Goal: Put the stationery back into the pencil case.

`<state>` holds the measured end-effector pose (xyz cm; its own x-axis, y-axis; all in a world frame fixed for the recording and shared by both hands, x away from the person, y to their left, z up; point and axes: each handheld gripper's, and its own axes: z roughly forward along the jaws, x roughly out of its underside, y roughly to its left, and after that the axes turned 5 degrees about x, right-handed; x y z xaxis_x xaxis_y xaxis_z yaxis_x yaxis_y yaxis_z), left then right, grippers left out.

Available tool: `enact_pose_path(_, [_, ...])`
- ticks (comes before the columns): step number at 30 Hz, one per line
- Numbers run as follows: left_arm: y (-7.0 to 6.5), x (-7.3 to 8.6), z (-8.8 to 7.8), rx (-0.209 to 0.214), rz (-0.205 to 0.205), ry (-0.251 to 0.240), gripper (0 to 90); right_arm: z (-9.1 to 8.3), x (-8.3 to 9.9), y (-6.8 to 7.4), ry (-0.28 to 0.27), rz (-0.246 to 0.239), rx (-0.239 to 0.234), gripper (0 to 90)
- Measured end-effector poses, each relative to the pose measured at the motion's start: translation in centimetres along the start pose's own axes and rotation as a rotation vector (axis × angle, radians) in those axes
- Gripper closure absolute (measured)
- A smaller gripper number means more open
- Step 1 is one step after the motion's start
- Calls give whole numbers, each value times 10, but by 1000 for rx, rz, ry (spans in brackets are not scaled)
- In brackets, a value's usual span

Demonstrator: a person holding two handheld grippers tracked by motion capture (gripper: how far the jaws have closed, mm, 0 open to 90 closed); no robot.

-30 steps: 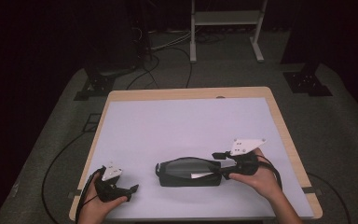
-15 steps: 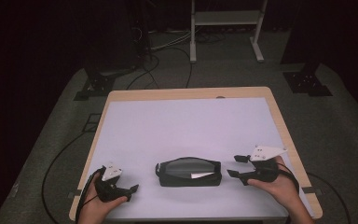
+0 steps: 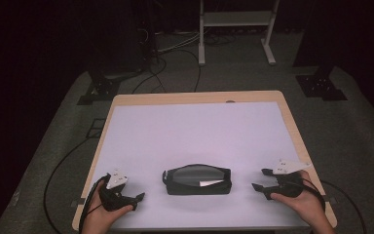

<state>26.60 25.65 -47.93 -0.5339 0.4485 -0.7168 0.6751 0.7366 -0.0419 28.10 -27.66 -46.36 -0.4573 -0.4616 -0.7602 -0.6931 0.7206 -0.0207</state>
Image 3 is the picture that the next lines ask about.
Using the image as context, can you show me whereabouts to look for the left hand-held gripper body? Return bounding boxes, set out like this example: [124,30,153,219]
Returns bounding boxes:
[97,168,139,213]

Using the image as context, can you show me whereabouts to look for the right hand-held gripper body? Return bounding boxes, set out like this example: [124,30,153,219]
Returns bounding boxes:
[263,158,312,200]

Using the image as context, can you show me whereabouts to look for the black mesh pencil case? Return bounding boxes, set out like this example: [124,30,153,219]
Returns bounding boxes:
[161,163,234,196]

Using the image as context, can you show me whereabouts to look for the person's left hand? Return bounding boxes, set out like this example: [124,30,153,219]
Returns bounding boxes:
[81,179,135,234]

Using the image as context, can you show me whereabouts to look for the person's right hand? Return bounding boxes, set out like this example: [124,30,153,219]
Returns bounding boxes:
[269,170,337,234]

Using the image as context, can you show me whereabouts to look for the white table mat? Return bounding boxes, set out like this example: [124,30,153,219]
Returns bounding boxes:
[92,101,310,230]

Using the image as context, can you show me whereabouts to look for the black stand base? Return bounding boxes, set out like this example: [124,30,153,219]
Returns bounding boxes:
[76,71,122,106]
[294,63,350,102]

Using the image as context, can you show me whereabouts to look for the wooden table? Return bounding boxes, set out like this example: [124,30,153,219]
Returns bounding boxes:
[71,90,338,233]

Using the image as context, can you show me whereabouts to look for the white metal stand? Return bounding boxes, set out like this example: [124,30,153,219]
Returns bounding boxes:
[198,0,281,67]

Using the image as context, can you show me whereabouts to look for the right hand-held gripper cable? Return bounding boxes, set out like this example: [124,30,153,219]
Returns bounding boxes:
[300,176,368,234]

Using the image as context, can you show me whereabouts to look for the hand-held gripper cable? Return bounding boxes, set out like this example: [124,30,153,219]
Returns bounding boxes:
[300,176,368,234]
[43,136,110,234]

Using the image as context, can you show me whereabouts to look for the black floor frame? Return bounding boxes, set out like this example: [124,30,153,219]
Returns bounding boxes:
[85,118,107,139]

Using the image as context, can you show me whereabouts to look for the left hand-held gripper cable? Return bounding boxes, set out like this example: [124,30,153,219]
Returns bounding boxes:
[43,136,110,234]

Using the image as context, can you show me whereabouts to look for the black floor cable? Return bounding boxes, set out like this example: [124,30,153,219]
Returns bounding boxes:
[131,48,168,96]
[174,48,203,94]

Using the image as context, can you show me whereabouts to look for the white floor cables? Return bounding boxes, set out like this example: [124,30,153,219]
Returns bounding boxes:
[156,30,203,55]

